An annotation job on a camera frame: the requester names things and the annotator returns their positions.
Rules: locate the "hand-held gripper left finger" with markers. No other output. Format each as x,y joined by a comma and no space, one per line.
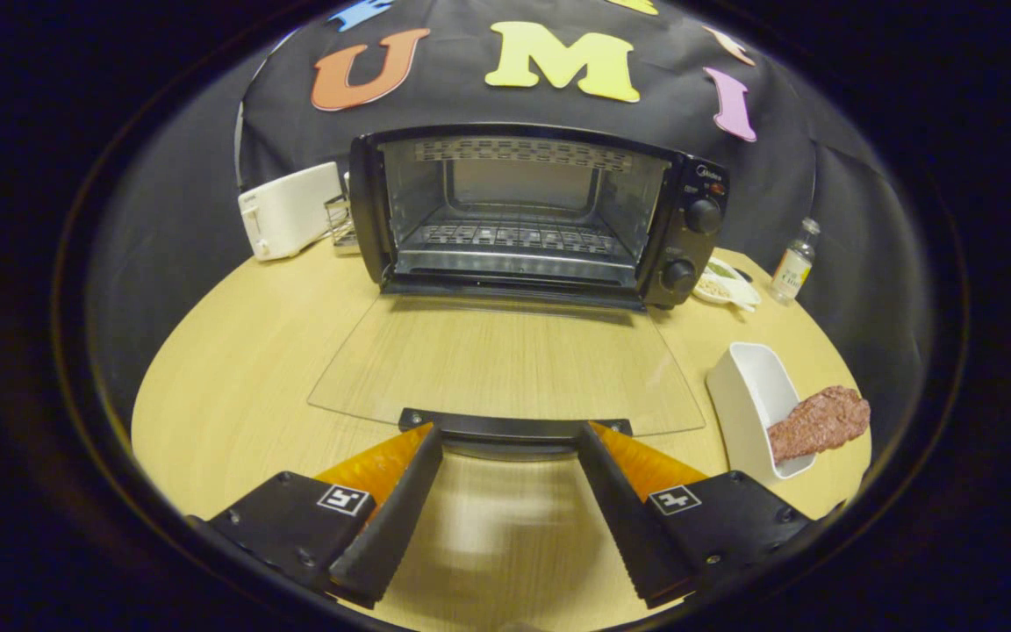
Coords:
396,527

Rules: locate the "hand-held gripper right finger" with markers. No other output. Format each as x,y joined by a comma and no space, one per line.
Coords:
628,527

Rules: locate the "brown meat piece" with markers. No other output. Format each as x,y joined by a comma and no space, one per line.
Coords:
821,420

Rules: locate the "black toaster oven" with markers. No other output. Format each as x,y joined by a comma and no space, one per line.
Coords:
690,254

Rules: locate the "white bread toaster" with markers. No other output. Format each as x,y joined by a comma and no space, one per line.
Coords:
290,211

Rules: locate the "white rectangular tray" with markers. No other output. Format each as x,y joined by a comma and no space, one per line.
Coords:
747,386

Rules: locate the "white divided seasoning dish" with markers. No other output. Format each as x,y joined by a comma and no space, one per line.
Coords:
720,285

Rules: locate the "small clear bottle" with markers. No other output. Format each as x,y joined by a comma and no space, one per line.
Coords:
793,268

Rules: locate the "small metal rack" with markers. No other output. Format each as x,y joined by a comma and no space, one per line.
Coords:
340,224

